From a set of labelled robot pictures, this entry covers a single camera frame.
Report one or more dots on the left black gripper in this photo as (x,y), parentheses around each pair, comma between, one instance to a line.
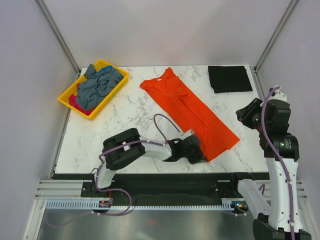
(198,157)

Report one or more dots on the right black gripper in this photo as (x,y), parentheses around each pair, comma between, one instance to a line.
(244,114)

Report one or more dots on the orange t shirt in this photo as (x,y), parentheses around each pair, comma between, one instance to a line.
(190,113)

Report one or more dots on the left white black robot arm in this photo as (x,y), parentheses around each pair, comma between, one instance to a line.
(124,148)

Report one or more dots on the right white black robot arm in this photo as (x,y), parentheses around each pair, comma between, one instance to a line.
(278,219)

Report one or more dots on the folded black t shirt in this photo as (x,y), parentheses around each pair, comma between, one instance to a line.
(229,79)

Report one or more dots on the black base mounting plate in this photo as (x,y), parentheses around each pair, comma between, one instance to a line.
(171,189)

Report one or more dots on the grey t shirt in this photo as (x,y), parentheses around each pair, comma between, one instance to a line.
(101,83)

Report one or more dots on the teal blue t shirt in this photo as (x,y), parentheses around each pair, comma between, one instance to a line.
(105,68)

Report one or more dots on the pink red t shirt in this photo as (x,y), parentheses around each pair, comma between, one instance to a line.
(81,102)

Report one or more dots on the yellow plastic bin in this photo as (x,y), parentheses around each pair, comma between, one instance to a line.
(63,98)

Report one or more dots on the white slotted cable duct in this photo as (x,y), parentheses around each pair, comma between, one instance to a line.
(90,204)

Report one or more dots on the right aluminium frame post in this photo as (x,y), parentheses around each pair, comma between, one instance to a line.
(275,34)

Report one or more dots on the aluminium frame post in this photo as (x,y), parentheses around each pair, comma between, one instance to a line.
(275,34)
(58,35)

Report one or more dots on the aluminium extrusion rail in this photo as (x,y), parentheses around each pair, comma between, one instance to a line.
(59,189)

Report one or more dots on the left aluminium frame post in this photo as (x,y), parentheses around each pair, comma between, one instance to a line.
(58,35)

